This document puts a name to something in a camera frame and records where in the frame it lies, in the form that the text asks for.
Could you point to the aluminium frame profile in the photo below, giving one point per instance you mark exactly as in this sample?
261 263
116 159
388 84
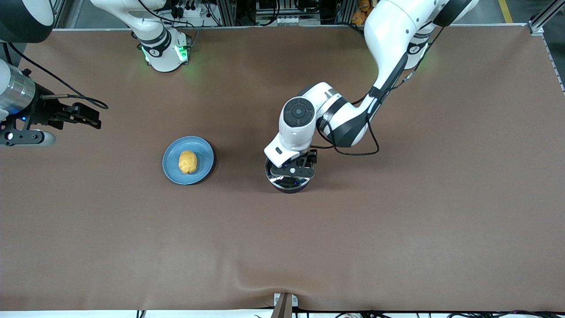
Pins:
540 24
59 13

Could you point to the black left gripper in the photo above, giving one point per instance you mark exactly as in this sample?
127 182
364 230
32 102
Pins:
311 157

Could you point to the pile of orange bread rolls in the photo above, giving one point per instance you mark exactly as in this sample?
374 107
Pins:
363 11

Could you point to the metal table clamp bracket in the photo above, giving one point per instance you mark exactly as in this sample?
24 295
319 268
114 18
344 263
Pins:
282 304

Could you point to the blue round plate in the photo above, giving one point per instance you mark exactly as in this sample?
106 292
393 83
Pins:
194 148

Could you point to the yellow potato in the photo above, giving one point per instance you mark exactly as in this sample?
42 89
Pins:
188 161

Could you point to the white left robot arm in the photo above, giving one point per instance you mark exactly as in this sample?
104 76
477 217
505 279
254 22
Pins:
388 31

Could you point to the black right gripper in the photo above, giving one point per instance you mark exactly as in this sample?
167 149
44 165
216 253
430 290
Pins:
44 112

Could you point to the glass lid with blue knob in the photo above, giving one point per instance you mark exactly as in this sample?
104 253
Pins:
289 181

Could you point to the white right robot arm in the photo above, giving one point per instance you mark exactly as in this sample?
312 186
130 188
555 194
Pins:
164 56

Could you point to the white power strip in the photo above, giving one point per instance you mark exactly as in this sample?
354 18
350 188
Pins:
190 11

